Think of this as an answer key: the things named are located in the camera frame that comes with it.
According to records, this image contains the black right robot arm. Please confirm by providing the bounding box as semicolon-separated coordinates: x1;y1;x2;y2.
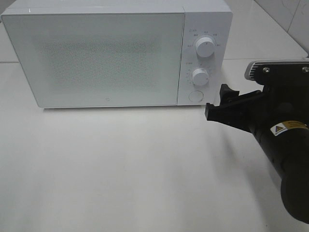
205;84;309;223

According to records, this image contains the white microwave knob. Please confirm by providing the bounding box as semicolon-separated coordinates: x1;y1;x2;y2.
191;68;210;86
195;36;215;58

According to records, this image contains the white upper microwave knob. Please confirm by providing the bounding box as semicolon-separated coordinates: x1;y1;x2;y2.
195;36;215;58

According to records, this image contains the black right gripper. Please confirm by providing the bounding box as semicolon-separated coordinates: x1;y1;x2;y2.
205;84;280;134

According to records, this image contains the round white door button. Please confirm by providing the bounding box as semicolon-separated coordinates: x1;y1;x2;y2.
188;90;204;103

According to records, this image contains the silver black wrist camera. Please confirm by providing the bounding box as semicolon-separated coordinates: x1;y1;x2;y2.
244;60;309;87

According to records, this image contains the white lower microwave knob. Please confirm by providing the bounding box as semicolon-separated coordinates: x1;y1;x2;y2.
191;68;210;86

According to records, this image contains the white microwave oven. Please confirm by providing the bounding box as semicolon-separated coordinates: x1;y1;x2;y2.
1;0;233;108

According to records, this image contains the white microwave door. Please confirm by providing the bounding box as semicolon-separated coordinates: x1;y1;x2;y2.
2;13;184;108

